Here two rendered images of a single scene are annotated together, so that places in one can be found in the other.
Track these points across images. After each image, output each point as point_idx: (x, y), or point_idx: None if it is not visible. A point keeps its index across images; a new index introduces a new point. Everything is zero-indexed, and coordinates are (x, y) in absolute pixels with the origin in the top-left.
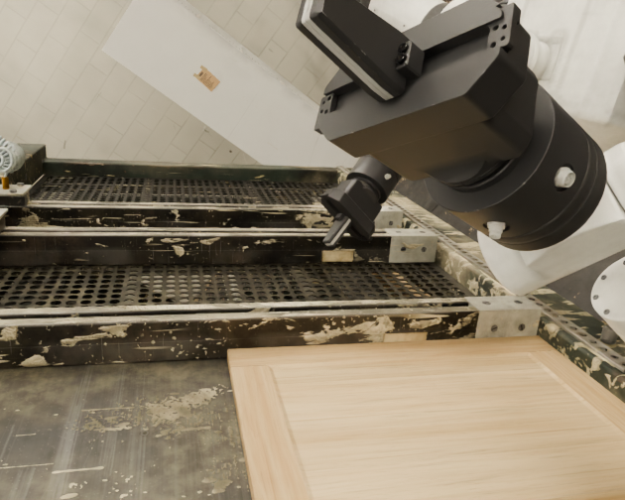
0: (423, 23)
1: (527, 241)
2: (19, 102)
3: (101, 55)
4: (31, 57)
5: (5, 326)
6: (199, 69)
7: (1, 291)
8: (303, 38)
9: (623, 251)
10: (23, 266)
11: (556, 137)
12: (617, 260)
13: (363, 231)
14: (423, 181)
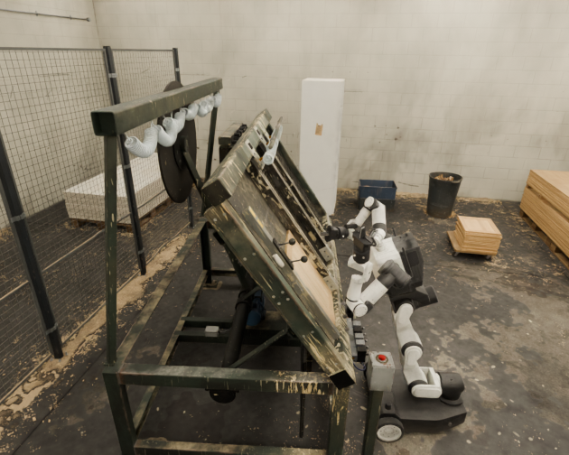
0: (368, 236)
1: (355, 259)
2: (249, 45)
3: (295, 69)
4: (274, 39)
5: (268, 186)
6: (320, 125)
7: None
8: (360, 150)
9: (362, 319)
10: None
11: (366, 254)
12: (358, 319)
13: (328, 239)
14: (338, 243)
